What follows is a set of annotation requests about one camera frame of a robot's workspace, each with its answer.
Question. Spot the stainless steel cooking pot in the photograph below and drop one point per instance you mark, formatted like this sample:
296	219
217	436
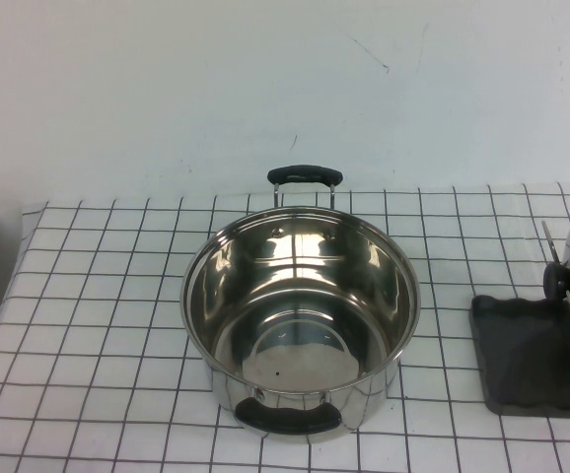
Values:
295	305

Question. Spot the grey pot lid rack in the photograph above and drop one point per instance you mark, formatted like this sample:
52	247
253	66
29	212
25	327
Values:
521	355

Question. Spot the white black checked tablecloth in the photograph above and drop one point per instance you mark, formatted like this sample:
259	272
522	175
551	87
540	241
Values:
92	305

